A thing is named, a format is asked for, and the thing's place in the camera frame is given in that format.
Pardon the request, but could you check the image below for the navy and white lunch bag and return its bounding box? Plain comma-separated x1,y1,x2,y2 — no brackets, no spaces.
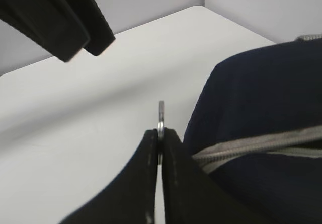
181,38,321,223

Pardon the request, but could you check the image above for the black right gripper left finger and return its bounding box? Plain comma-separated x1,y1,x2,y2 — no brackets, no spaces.
62,129,158,223

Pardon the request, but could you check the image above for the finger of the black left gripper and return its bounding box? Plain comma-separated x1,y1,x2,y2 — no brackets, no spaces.
1,0,90,62
50,0,115,56

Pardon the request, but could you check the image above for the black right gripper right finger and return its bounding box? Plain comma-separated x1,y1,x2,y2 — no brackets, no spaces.
162,129,267,224

